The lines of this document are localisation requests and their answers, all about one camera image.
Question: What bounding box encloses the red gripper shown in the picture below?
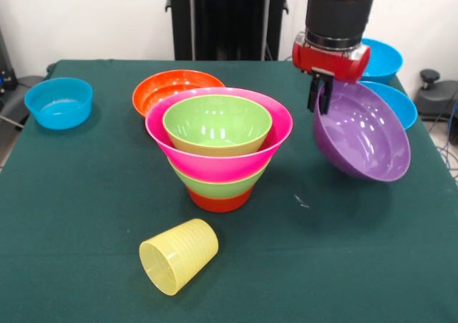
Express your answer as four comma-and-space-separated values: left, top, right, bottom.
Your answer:
291, 31, 372, 115

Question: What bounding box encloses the purple bowl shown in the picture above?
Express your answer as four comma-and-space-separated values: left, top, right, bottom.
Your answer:
313, 82, 411, 183

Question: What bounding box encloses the large pink bowl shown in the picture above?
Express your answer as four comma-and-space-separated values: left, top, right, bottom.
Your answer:
145, 87, 294, 183

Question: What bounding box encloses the black stand with knob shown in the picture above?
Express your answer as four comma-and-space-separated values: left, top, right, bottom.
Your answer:
414, 68, 458, 118

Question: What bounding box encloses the black equipment box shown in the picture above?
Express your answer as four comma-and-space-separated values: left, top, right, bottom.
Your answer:
0, 29, 19, 91

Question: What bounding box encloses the green bowl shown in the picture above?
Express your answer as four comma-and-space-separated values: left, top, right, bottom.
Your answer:
167, 157, 272, 198
162, 95, 273, 158

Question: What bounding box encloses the small blue bowl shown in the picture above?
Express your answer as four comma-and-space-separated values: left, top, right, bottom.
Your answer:
24, 77, 94, 130

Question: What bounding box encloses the dark green tablecloth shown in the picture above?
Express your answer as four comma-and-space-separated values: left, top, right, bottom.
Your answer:
0, 58, 458, 323

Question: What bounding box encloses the small orange bowl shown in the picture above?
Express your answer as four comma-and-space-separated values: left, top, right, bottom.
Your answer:
187, 186, 254, 213

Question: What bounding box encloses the yellow plastic cup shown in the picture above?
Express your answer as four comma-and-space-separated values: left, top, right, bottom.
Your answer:
139, 218, 220, 297

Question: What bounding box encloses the large orange-red bowl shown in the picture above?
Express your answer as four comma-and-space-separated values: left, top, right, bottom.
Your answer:
132, 69, 226, 120

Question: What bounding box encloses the large blue bowl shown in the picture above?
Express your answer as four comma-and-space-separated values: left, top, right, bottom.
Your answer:
359, 38, 404, 82
357, 80, 419, 131

